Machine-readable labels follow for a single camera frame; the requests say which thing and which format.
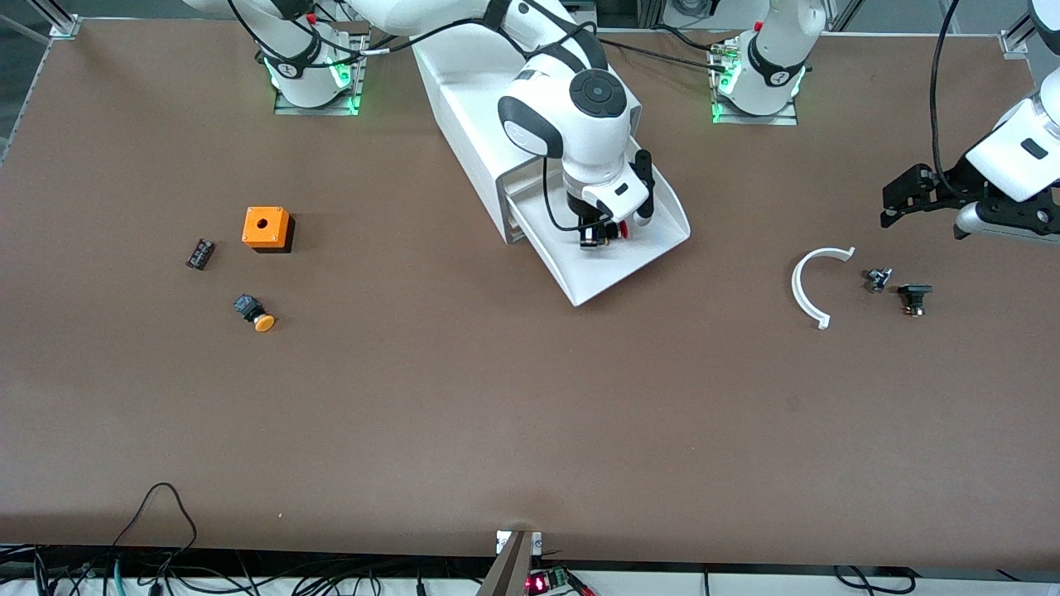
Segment orange button enclosure box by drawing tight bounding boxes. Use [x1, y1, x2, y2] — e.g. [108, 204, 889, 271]
[242, 207, 296, 254]

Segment circuit board with red light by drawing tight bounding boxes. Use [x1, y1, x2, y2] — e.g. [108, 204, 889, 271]
[526, 565, 594, 596]

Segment orange mushroom push button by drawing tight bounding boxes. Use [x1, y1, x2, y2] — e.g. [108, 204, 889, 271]
[234, 294, 277, 334]

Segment black cable behind cabinet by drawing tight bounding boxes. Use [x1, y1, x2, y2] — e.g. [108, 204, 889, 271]
[596, 33, 731, 77]

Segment white plastic drawer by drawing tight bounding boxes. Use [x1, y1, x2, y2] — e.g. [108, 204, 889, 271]
[505, 153, 692, 309]

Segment white curved plastic bracket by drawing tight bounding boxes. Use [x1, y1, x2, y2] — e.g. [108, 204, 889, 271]
[791, 246, 856, 331]

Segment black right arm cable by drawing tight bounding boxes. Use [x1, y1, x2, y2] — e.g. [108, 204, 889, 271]
[224, 0, 599, 234]

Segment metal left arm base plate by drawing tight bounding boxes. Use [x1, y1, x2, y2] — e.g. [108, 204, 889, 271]
[711, 40, 800, 127]

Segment white drawer cabinet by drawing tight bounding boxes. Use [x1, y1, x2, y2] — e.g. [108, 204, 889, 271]
[410, 33, 643, 246]

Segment black floor cable tangle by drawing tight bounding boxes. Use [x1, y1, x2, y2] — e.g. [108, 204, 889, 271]
[0, 545, 465, 596]

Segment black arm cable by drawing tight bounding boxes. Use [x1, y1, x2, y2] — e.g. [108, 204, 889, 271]
[224, 0, 599, 234]
[928, 0, 963, 199]

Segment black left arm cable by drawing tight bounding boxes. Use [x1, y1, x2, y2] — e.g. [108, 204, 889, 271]
[928, 0, 963, 199]

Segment grey metal post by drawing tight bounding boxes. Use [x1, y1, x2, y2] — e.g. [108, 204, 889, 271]
[476, 530, 544, 596]

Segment black looped cable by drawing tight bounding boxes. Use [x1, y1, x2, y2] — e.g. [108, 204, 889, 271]
[112, 483, 200, 574]

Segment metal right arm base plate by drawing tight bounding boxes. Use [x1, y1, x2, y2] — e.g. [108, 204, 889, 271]
[273, 33, 370, 117]

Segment aluminium frame profile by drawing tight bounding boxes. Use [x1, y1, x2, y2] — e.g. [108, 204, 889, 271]
[25, 0, 81, 39]
[1000, 15, 1038, 57]

